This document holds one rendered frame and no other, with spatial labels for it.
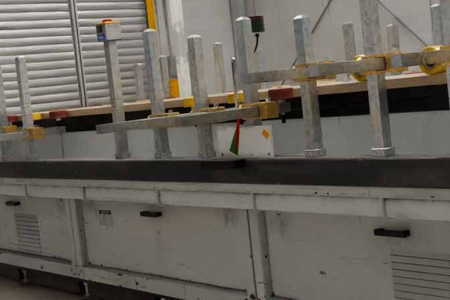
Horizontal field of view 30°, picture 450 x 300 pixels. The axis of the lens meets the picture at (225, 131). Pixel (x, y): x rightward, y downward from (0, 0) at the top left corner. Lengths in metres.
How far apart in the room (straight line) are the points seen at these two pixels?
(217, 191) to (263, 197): 0.22
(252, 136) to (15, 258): 2.33
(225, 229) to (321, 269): 0.49
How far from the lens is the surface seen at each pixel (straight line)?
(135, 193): 3.22
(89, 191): 3.50
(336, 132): 2.66
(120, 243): 3.80
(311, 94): 2.43
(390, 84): 2.47
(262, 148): 2.58
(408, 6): 11.14
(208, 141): 2.81
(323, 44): 12.10
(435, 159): 2.14
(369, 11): 2.26
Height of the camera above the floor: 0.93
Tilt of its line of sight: 3 degrees down
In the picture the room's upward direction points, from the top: 6 degrees counter-clockwise
